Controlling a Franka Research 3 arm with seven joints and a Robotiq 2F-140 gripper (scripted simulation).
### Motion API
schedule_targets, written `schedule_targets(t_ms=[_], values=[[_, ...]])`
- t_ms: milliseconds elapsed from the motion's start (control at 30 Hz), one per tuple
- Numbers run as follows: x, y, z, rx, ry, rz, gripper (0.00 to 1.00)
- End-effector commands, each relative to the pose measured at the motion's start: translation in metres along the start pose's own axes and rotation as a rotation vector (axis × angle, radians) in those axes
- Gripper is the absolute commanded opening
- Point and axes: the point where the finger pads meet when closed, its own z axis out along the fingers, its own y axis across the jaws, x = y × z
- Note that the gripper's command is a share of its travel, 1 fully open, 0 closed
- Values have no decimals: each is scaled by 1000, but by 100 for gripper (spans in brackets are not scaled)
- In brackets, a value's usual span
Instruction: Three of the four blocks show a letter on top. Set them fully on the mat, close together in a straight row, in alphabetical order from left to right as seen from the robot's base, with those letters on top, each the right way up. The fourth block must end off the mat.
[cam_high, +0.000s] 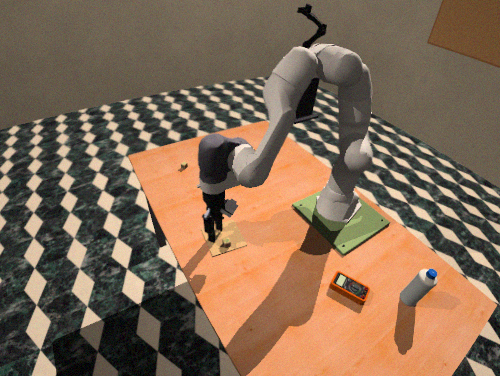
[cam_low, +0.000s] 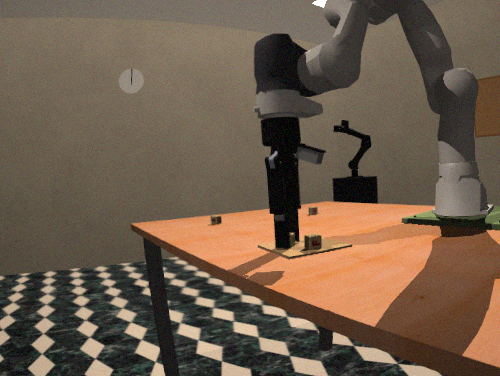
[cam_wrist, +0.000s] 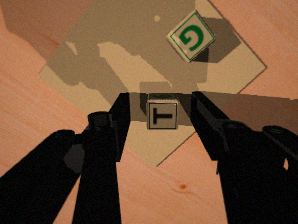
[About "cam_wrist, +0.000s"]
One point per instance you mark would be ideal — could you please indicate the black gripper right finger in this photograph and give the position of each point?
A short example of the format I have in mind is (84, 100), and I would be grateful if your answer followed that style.
(251, 191)

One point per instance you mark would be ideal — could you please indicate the tan flat mat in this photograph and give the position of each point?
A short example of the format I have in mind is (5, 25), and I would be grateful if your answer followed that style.
(119, 46)

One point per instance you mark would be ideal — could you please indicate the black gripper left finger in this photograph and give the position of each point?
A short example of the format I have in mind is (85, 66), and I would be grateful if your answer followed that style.
(31, 191)

